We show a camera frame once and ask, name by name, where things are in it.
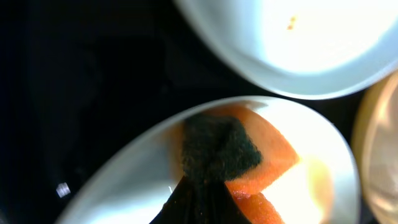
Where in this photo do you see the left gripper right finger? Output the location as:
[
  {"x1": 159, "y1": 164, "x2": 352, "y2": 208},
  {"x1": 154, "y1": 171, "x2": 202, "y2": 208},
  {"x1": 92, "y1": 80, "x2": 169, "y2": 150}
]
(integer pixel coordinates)
[{"x1": 204, "y1": 182, "x2": 251, "y2": 224}]

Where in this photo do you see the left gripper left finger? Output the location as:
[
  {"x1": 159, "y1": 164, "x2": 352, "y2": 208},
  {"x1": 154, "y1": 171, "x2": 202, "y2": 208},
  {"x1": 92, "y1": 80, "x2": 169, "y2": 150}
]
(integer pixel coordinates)
[{"x1": 149, "y1": 176, "x2": 199, "y2": 224}]

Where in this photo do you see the orange green sponge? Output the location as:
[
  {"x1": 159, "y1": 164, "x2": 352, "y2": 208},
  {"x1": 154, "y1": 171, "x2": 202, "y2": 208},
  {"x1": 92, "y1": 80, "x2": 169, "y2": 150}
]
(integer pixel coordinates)
[{"x1": 175, "y1": 106, "x2": 299, "y2": 223}]

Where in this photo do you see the light blue plate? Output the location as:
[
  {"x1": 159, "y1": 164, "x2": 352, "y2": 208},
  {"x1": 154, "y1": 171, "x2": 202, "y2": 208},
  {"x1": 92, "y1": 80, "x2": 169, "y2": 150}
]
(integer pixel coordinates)
[
  {"x1": 58, "y1": 96, "x2": 361, "y2": 224},
  {"x1": 175, "y1": 0, "x2": 397, "y2": 100}
]

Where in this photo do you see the yellow plate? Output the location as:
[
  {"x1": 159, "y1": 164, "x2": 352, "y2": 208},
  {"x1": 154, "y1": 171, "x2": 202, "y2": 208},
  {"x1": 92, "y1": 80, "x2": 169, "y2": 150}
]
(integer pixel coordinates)
[{"x1": 351, "y1": 72, "x2": 397, "y2": 223}]

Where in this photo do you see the round black tray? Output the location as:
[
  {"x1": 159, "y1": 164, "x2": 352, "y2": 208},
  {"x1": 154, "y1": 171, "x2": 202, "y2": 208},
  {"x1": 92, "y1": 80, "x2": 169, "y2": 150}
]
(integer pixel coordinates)
[{"x1": 1, "y1": 0, "x2": 364, "y2": 223}]

